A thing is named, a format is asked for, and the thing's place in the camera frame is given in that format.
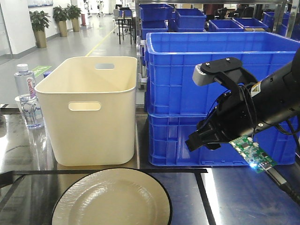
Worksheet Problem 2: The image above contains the blue crate rear middle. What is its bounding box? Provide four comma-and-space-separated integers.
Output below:
175, 8, 206, 32

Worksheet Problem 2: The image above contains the large blue crate top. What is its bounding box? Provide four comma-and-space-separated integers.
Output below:
145, 32, 300, 115

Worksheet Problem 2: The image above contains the blue crate rear left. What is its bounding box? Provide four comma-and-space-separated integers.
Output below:
139, 3, 173, 22

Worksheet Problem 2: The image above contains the large blue crate bottom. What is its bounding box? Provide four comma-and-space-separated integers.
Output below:
148, 113, 296, 166

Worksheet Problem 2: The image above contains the potted plant near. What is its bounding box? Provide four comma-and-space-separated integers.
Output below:
29, 11, 50, 48

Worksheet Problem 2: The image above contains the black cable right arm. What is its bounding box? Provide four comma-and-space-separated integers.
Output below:
264, 117, 300, 204

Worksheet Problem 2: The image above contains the green circuit board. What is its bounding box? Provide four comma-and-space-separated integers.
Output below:
229, 135, 277, 173

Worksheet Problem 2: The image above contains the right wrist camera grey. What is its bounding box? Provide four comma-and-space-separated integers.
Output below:
192, 57, 242, 86

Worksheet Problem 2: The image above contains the cream plastic storage bin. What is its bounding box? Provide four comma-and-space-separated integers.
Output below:
35, 56, 137, 166

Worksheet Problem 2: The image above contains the potted plant middle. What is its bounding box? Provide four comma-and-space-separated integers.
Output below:
53, 6, 69, 37

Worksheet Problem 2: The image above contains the clear water bottle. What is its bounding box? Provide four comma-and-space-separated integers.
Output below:
15, 63, 44, 129

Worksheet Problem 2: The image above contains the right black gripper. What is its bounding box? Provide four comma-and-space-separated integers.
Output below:
185, 70, 258, 151

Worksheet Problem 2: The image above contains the large blue crate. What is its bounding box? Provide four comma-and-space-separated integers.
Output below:
148, 113, 296, 166
145, 32, 300, 115

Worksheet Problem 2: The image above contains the beige plate black rim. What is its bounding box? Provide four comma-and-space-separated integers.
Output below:
52, 168, 173, 225

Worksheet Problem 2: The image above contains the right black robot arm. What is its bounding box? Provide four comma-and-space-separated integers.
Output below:
186, 51, 300, 151

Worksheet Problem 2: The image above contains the potted plant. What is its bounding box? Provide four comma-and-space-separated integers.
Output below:
29, 11, 50, 48
53, 6, 69, 37
67, 4, 81, 32

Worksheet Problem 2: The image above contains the potted plant far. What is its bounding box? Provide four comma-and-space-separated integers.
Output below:
67, 4, 81, 32

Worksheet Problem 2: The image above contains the blue crate rear right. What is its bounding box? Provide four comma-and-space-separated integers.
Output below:
209, 20, 244, 32

